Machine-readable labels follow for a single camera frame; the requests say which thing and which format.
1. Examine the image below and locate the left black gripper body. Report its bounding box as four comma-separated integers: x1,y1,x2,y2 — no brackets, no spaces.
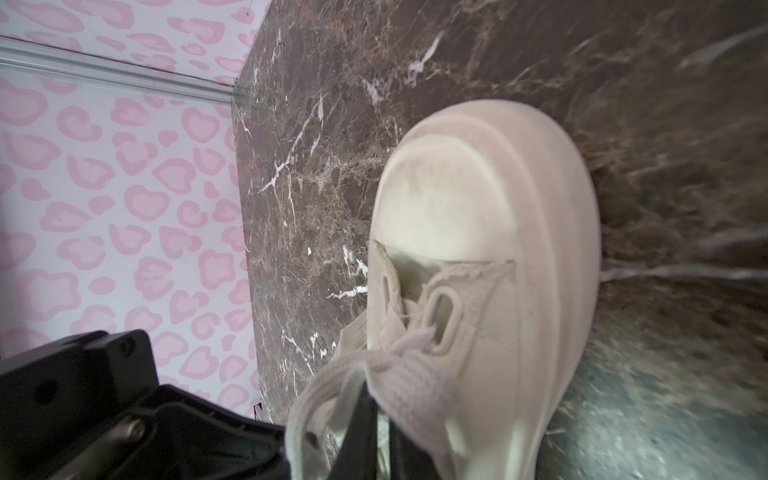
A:
1,330,290,479

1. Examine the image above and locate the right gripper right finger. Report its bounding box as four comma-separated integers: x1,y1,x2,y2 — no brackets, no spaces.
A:
389,420,440,480

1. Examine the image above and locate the left rear aluminium post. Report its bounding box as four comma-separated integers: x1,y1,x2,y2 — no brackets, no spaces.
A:
1,36,233,104

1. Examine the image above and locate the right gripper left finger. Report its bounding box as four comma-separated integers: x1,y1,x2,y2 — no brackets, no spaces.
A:
328,384,378,480

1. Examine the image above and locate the white shoelace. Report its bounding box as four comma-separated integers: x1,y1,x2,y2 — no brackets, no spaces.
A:
285,326,460,479

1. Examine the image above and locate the cream white sneaker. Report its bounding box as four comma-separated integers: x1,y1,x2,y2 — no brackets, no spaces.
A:
329,100,601,479

